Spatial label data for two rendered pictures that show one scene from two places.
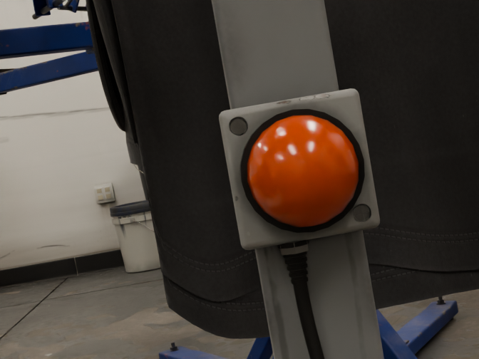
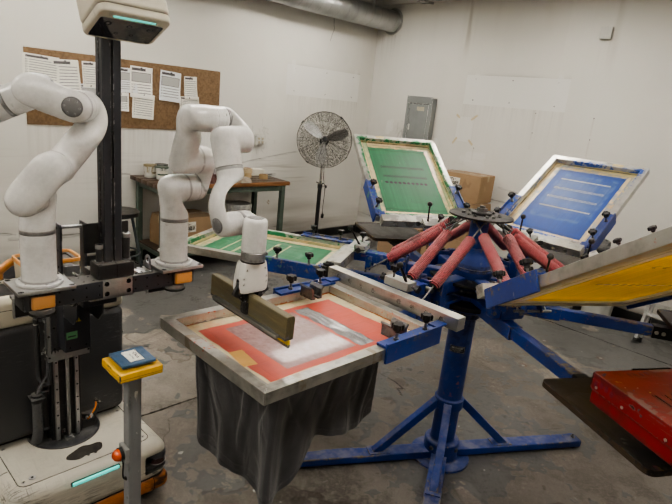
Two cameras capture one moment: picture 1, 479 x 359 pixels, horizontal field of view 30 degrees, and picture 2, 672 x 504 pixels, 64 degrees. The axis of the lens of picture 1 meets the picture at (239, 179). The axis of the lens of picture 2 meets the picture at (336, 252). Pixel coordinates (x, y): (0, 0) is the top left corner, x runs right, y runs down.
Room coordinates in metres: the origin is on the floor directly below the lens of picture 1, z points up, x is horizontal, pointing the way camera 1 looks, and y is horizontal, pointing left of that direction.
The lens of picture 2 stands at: (-0.27, -1.42, 1.74)
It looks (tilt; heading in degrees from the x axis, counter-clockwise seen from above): 15 degrees down; 45
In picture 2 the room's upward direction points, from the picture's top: 6 degrees clockwise
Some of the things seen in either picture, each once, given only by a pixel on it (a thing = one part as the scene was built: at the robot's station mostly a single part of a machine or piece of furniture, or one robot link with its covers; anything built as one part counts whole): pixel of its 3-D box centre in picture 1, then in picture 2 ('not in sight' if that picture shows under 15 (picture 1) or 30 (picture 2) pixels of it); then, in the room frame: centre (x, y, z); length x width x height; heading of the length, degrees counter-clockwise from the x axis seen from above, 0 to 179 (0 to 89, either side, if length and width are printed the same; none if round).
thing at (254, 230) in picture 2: not in sight; (248, 230); (0.67, -0.10, 1.34); 0.15 x 0.10 x 0.11; 97
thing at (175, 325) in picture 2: not in sight; (305, 328); (0.91, -0.14, 0.97); 0.79 x 0.58 x 0.04; 0
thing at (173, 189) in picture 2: not in sight; (177, 197); (0.63, 0.27, 1.37); 0.13 x 0.10 x 0.16; 7
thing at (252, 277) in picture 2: not in sight; (251, 274); (0.67, -0.14, 1.21); 0.10 x 0.07 x 0.11; 0
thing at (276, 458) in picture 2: not in sight; (327, 420); (0.85, -0.35, 0.74); 0.46 x 0.04 x 0.42; 0
